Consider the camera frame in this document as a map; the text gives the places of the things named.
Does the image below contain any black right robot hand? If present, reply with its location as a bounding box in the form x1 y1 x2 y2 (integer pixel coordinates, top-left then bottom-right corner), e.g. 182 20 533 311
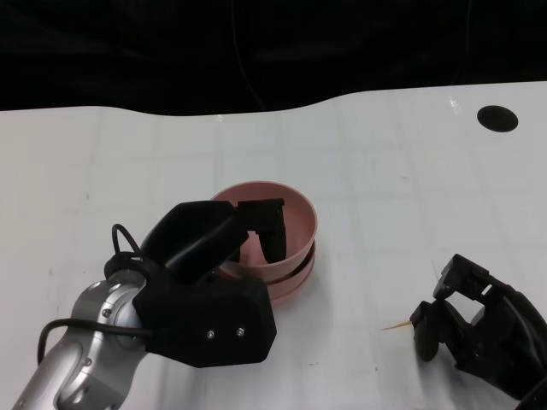
409 253 547 402

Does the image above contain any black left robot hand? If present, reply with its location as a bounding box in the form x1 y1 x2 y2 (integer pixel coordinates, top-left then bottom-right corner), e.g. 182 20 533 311
138 198 286 285

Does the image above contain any pink plastic bowl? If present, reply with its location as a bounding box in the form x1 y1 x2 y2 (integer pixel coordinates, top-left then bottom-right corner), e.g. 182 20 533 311
268 260 316 307
210 181 319 283
264 243 317 291

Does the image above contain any black round table grommet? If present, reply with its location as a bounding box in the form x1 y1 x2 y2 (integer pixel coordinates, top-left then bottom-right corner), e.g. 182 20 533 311
476 105 519 133

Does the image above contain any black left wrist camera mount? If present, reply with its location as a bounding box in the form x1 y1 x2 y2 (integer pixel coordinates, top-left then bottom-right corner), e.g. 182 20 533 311
132 264 278 368

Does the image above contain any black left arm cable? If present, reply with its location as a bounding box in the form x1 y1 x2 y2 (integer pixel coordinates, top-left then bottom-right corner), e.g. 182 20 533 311
38 224 153 364

